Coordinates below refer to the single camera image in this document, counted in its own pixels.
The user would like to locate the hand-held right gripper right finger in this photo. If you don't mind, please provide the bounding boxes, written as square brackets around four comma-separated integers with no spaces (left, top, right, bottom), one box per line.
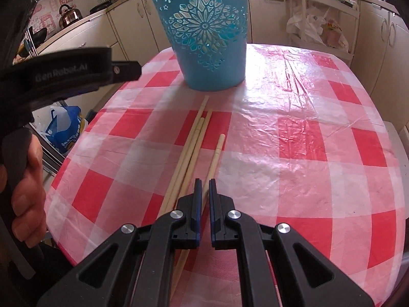
[208,179,374,307]

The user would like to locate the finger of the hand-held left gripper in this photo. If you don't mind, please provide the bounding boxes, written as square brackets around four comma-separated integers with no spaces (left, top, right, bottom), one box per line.
[110,60,142,82]

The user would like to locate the person's left hand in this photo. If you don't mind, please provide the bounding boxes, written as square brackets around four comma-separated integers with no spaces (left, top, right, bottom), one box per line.
[9,139,48,248]

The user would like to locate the row of wooden chopsticks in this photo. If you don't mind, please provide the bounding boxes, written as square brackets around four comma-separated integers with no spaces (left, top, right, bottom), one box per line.
[158,95,213,215]

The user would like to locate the white base cabinets with drawers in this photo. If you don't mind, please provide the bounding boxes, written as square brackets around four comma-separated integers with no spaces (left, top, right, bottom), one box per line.
[351,0,405,109]

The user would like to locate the blue perforated plastic basket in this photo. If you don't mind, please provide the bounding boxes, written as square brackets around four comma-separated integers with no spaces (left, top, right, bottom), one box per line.
[149,0,250,92]

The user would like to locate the clear plastic sheet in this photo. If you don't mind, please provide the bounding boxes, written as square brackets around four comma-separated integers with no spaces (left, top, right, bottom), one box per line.
[64,45,400,295]

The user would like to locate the white kitchen trolley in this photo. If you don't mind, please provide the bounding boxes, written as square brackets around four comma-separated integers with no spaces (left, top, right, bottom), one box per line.
[289,0,359,68]

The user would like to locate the black frying pan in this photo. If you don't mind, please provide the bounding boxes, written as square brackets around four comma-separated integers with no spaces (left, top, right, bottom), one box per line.
[17,27,48,56]

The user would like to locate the pale bamboo chopstick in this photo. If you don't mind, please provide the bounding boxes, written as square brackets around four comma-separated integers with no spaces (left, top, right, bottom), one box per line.
[171,134,226,307]

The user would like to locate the pink wall sticker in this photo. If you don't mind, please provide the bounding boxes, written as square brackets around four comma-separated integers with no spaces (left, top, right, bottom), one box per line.
[30,0,75,31]

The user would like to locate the red checkered tablecloth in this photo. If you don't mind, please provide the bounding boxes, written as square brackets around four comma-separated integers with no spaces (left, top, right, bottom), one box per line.
[43,43,401,307]

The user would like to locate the blue plastic bag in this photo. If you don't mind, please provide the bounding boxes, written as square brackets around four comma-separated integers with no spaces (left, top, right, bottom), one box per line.
[45,105,88,154]

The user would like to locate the dark metal kettle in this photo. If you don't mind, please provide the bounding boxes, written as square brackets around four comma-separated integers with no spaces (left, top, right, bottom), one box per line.
[58,5,84,29]

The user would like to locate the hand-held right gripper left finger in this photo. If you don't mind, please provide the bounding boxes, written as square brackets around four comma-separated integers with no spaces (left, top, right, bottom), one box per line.
[65,178,203,307]

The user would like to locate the white plastic bags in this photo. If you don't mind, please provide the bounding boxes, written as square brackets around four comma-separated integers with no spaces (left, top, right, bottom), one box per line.
[286,6,349,50]

